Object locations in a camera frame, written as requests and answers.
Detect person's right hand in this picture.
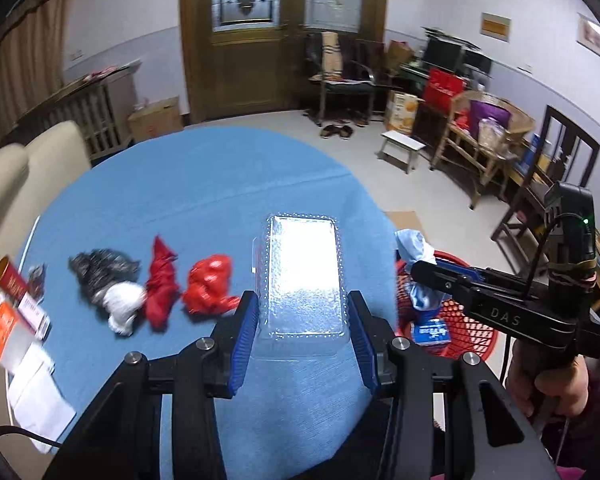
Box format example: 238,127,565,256
506,342,589,418

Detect red plastic bag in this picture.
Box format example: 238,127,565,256
181,254,242,317

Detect dark snack packet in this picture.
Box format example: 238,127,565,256
28,265,48,306

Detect clear plastic bag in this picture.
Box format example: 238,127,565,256
477,117,507,154

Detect light blue cloth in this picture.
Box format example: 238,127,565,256
395,228,443,312

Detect orange wall notice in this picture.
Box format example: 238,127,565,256
479,11,512,44

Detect blue packet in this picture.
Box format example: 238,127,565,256
412,318,451,346

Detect red paper cup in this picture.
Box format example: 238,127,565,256
0,256,31,307

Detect slatted radiator cabinet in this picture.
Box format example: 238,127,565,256
44,59,144,162

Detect flat cardboard sheet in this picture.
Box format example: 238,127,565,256
382,209,429,242

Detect red plastic basket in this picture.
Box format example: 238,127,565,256
395,250,499,362

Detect striped scarf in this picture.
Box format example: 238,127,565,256
321,31,344,82

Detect dark wooden chair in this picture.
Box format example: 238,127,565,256
490,105,600,272

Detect wicker armchair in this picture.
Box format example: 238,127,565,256
432,91,537,209

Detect black plastic bag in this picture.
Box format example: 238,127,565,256
68,248,142,307

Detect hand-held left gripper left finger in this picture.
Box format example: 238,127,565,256
42,290,261,480

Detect person's right forearm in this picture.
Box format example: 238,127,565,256
540,355,600,480

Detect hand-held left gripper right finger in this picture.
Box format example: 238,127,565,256
347,290,561,480

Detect wooden double door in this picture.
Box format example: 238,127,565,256
179,0,390,124

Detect black metal chair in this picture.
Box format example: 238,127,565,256
305,32,382,127

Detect beige sofa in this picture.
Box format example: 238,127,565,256
0,120,94,480

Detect beige curtain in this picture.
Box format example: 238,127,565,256
0,0,82,137

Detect orange tissue pack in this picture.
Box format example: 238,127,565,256
0,294,42,374

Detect white barcode box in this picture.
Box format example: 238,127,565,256
17,294,51,342

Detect red gift bag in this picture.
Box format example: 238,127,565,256
422,67,467,109

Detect clear plastic container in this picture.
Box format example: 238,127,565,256
250,212,352,357

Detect framed wall picture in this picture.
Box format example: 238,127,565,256
577,13,600,61

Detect pair of slippers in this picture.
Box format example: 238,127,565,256
319,123,355,140

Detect black cable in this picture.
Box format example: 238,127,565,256
0,425,64,449

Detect white napkins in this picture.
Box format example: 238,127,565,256
7,344,77,454

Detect white plastic bag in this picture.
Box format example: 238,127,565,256
101,281,147,337

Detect plain cardboard box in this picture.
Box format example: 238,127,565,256
127,96,184,142

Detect small white stool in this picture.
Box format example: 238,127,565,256
378,130,426,174

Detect brown paper bag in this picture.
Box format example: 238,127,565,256
385,40,415,74

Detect purple bag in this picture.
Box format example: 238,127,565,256
469,100,511,137

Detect small black monitor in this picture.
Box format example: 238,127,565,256
462,50,494,79

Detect orange print cardboard box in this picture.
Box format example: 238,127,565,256
384,91,421,135

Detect red cloth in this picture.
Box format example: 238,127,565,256
145,235,182,334

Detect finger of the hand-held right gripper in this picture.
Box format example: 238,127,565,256
411,260,482,311
437,264,527,295

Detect large black monitor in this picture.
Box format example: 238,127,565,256
422,35,464,74

